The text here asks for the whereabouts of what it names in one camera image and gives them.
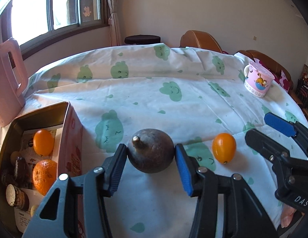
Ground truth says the brown pear-shaped fruit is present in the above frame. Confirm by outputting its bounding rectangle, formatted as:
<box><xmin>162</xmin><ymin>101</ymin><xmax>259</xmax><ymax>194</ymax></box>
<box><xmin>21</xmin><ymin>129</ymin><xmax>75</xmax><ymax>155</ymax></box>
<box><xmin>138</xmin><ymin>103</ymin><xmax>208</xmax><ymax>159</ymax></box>
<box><xmin>127</xmin><ymin>128</ymin><xmax>175</xmax><ymax>174</ymax></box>

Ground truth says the small orange kumquat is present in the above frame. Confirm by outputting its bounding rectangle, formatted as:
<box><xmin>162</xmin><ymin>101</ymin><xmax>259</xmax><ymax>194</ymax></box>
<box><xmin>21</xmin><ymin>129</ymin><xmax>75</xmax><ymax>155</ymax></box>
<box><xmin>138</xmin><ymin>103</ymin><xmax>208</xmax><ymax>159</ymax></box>
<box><xmin>212</xmin><ymin>133</ymin><xmax>237</xmax><ymax>164</ymax></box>

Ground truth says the large bumpy orange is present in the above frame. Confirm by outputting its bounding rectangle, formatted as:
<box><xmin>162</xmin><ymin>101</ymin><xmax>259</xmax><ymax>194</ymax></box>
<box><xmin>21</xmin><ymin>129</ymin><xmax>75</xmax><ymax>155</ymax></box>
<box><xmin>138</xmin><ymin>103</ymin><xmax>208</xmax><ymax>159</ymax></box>
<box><xmin>32</xmin><ymin>160</ymin><xmax>58</xmax><ymax>196</ymax></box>

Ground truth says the smooth round orange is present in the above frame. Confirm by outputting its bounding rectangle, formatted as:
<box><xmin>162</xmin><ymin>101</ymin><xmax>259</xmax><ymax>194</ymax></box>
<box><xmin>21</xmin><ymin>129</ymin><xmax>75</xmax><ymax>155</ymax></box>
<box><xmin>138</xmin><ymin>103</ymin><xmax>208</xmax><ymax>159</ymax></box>
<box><xmin>33</xmin><ymin>129</ymin><xmax>54</xmax><ymax>156</ymax></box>

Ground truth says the dark chocolate pastry front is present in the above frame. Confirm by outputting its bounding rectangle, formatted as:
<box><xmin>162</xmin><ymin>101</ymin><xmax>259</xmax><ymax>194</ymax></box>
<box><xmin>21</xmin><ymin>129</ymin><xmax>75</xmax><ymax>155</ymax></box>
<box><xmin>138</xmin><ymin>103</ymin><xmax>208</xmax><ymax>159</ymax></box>
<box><xmin>14</xmin><ymin>156</ymin><xmax>28</xmax><ymax>186</ymax></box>

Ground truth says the yellow-brown longan fruit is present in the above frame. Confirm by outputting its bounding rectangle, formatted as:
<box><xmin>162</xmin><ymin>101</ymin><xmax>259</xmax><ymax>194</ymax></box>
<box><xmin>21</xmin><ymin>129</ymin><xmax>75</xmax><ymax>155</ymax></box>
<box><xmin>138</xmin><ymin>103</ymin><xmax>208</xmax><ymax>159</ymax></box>
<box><xmin>10</xmin><ymin>151</ymin><xmax>21</xmax><ymax>166</ymax></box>

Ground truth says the chocolate-coated cake roll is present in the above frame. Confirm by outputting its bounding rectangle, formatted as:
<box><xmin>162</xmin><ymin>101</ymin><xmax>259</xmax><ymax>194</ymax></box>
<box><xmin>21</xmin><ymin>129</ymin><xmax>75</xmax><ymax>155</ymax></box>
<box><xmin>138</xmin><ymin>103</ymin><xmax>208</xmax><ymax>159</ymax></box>
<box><xmin>5</xmin><ymin>184</ymin><xmax>30</xmax><ymax>211</ymax></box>

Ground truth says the layered cake slice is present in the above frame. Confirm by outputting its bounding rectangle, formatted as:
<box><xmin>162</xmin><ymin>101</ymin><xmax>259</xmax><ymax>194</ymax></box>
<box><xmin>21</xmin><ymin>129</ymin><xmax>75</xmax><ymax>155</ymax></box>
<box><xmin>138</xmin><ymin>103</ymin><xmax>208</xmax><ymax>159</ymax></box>
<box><xmin>30</xmin><ymin>204</ymin><xmax>39</xmax><ymax>217</ymax></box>

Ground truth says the dark round chocolate pastry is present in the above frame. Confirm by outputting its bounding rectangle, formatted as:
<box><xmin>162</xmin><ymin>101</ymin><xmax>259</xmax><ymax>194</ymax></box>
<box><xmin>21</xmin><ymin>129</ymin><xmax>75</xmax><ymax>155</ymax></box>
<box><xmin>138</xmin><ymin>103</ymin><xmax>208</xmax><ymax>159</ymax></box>
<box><xmin>0</xmin><ymin>169</ymin><xmax>18</xmax><ymax>187</ymax></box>

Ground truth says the right hand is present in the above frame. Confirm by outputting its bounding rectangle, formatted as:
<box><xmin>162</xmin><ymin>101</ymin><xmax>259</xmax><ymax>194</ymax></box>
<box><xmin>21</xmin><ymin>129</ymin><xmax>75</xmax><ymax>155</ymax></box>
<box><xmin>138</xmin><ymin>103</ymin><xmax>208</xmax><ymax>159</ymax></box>
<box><xmin>280</xmin><ymin>204</ymin><xmax>296</xmax><ymax>228</ymax></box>

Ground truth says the dark shelf with items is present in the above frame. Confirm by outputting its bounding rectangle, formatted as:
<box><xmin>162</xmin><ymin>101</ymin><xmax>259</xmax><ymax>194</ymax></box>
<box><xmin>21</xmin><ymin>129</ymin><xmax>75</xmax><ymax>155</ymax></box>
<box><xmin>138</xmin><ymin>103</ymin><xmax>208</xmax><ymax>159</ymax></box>
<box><xmin>295</xmin><ymin>64</ymin><xmax>308</xmax><ymax>121</ymax></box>

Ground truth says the pink rectangular tin box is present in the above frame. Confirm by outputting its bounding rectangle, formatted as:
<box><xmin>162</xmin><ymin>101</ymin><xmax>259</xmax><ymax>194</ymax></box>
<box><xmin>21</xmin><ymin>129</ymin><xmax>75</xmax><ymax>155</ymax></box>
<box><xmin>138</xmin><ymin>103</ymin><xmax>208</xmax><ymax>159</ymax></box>
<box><xmin>0</xmin><ymin>102</ymin><xmax>83</xmax><ymax>237</ymax></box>

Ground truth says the pink floral cushion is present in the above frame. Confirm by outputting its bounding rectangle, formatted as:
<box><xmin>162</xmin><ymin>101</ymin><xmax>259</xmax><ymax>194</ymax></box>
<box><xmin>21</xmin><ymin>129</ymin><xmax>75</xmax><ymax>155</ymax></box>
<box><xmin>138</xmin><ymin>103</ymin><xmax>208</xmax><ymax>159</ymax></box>
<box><xmin>254</xmin><ymin>58</ymin><xmax>292</xmax><ymax>92</ymax></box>

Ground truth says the white green-cloud tablecloth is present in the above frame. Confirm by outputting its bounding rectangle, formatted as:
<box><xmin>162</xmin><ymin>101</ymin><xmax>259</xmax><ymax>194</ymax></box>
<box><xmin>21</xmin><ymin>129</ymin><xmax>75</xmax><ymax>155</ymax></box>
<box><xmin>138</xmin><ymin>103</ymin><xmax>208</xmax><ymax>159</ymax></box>
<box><xmin>0</xmin><ymin>43</ymin><xmax>308</xmax><ymax>238</ymax></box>

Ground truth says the pink cartoon mug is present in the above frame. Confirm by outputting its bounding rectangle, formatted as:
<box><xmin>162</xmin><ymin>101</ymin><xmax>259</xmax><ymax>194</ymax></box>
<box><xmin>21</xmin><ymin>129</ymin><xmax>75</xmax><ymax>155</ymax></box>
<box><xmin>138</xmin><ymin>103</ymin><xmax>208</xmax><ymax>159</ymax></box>
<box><xmin>243</xmin><ymin>61</ymin><xmax>274</xmax><ymax>98</ymax></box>

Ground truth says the brown leather sofa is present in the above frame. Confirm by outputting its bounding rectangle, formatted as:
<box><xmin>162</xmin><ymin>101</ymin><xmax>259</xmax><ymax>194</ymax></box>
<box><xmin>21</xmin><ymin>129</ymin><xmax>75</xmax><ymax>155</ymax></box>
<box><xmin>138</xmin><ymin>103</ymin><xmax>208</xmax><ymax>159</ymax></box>
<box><xmin>238</xmin><ymin>50</ymin><xmax>303</xmax><ymax>108</ymax></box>

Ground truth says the printed paper in tin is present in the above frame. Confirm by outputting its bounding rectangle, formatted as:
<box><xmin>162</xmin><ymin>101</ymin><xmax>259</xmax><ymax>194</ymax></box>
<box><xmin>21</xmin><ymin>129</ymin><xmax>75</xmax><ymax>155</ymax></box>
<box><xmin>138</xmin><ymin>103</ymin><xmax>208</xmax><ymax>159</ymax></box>
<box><xmin>14</xmin><ymin>125</ymin><xmax>63</xmax><ymax>233</ymax></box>

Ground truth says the pink electric kettle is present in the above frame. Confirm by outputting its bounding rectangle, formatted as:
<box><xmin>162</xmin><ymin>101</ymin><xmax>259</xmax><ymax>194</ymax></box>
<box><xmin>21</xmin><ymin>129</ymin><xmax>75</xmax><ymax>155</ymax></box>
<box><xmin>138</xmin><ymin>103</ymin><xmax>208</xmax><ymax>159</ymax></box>
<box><xmin>0</xmin><ymin>38</ymin><xmax>28</xmax><ymax>127</ymax></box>

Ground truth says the black round stool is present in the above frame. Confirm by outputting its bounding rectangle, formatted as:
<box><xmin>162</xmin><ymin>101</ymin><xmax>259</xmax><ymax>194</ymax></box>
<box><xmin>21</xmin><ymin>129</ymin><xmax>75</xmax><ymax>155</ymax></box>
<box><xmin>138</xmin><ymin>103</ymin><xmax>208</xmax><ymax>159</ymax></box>
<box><xmin>124</xmin><ymin>35</ymin><xmax>161</xmax><ymax>45</ymax></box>

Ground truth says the brown leather chair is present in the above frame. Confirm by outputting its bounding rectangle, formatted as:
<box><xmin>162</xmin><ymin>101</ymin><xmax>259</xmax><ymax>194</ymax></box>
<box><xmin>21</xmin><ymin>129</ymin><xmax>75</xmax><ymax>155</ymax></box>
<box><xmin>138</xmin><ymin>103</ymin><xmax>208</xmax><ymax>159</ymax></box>
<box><xmin>180</xmin><ymin>30</ymin><xmax>223</xmax><ymax>53</ymax></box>

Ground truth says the wooden-framed window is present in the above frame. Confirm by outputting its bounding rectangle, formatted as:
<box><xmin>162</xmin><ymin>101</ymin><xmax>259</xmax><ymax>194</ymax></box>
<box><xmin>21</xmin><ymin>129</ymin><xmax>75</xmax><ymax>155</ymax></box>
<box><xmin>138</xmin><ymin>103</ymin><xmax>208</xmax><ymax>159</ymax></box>
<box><xmin>0</xmin><ymin>0</ymin><xmax>109</xmax><ymax>59</ymax></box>

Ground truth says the right pink curtain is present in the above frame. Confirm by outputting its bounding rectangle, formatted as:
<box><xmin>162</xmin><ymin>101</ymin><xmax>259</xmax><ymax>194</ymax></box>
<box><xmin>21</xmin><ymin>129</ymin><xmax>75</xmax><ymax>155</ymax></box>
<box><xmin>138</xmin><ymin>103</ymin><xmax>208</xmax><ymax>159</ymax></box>
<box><xmin>108</xmin><ymin>0</ymin><xmax>122</xmax><ymax>46</ymax></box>

